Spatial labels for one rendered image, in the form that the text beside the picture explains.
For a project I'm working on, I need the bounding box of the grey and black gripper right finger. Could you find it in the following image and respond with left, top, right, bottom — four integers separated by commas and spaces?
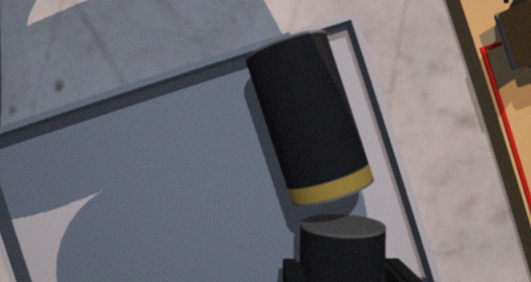
385, 258, 423, 282

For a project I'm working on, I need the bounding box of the grey square tray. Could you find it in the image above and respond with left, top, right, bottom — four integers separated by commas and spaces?
0, 11, 441, 282

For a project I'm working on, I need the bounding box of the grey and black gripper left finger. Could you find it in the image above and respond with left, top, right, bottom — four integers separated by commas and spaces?
283, 259, 306, 282

